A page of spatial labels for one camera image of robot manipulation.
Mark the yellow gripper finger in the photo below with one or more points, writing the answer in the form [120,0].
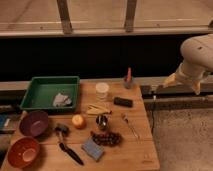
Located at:
[170,80]
[196,87]

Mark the purple bowl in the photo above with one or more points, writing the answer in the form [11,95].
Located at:
[34,123]

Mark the orange bowl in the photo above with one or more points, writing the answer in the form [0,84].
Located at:
[23,152]

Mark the white plastic cup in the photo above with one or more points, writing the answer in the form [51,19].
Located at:
[102,90]

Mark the blue object at left edge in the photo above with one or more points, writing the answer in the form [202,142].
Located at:
[5,122]

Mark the bunch of dark grapes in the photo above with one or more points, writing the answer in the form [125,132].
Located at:
[106,139]

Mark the small metal cup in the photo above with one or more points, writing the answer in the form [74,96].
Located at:
[102,122]

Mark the blue sponge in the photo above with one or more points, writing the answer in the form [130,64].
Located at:
[92,149]

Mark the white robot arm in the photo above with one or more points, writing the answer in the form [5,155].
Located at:
[197,64]

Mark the metal spoon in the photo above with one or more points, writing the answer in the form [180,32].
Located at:
[126,120]

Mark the green plastic tray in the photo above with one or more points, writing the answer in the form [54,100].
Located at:
[42,91]

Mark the black eraser block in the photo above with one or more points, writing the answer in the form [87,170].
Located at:
[123,102]

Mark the crumpled grey cloth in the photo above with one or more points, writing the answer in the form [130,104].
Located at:
[62,100]

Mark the apple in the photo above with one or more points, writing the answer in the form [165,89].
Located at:
[78,121]

